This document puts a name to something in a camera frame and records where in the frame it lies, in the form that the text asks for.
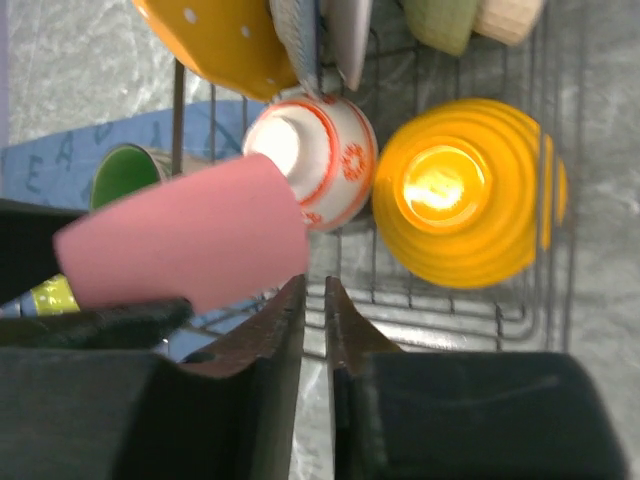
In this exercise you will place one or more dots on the teal rim white plate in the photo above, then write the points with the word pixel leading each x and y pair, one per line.
pixel 348 28

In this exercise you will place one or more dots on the blue letter-print cloth mat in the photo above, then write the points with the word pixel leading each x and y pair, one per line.
pixel 57 169

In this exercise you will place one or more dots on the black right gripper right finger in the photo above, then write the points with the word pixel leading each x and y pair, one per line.
pixel 460 415

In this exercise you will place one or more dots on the green square panda dish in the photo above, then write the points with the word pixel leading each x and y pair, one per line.
pixel 445 25

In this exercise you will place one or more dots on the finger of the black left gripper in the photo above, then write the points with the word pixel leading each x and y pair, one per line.
pixel 27 256
pixel 138 326

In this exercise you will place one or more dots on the red white patterned dish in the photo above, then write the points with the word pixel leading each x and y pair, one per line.
pixel 326 149

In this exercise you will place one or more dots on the green-inside floral mug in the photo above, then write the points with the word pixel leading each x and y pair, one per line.
pixel 125 169

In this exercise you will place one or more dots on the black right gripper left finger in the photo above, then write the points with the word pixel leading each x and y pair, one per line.
pixel 224 412

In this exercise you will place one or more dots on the pink plastic cup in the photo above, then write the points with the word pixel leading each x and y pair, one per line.
pixel 214 238

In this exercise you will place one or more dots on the green polka dot plate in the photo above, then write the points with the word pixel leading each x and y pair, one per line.
pixel 54 296

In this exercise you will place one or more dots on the blue floral plate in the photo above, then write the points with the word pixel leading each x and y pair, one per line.
pixel 297 24

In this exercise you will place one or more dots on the orange polka dot plate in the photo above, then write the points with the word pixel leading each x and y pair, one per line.
pixel 229 43

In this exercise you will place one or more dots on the cream square cartoon dish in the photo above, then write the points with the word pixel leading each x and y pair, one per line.
pixel 507 21

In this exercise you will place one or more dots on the orange bowl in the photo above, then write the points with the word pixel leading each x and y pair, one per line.
pixel 466 192

